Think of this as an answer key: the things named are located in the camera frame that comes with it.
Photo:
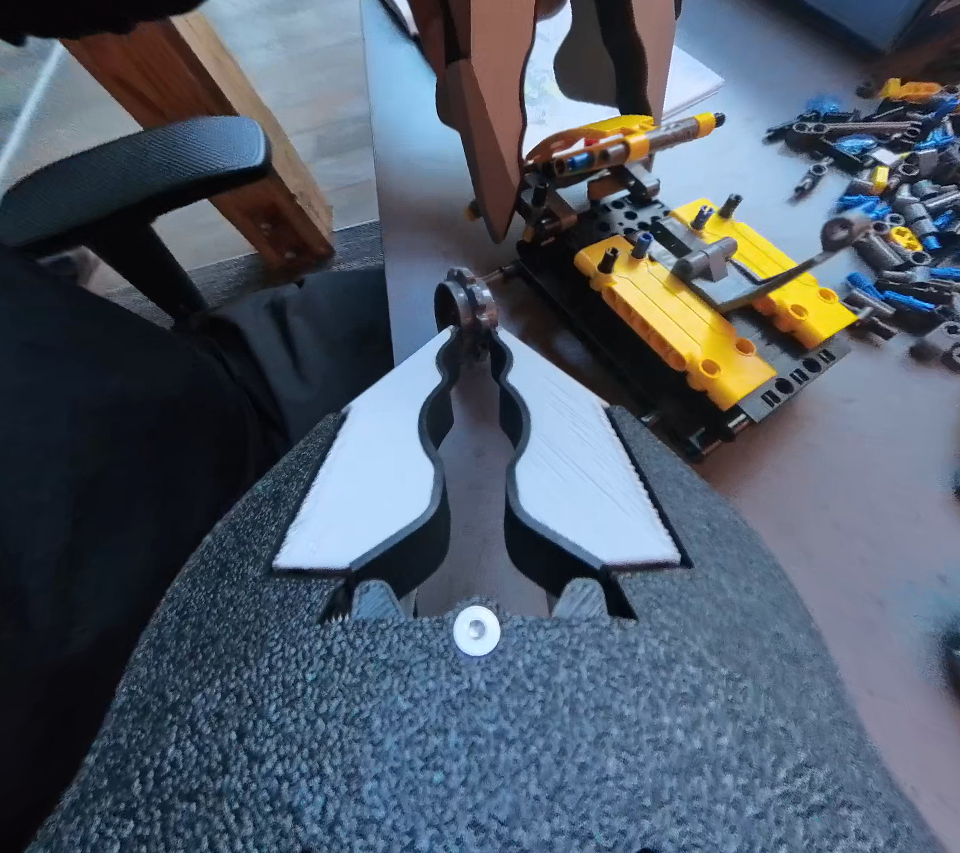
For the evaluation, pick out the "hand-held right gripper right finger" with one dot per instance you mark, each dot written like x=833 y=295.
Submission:
x=577 y=485

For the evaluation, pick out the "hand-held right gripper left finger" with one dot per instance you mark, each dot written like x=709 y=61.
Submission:
x=375 y=485

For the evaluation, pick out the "yellow black brick model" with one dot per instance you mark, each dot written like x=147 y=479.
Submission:
x=675 y=313

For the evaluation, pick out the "grey sprocket wheel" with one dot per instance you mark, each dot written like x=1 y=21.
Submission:
x=469 y=302

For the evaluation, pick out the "pile of small brick parts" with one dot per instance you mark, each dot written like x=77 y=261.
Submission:
x=900 y=215

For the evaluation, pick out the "grey desk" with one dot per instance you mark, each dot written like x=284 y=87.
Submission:
x=787 y=530

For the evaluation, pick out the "white instruction booklet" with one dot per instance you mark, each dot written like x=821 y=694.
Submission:
x=697 y=80

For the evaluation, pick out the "person's black trousers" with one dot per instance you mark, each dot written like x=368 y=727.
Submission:
x=112 y=493

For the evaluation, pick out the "black chair armrest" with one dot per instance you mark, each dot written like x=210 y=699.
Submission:
x=127 y=170

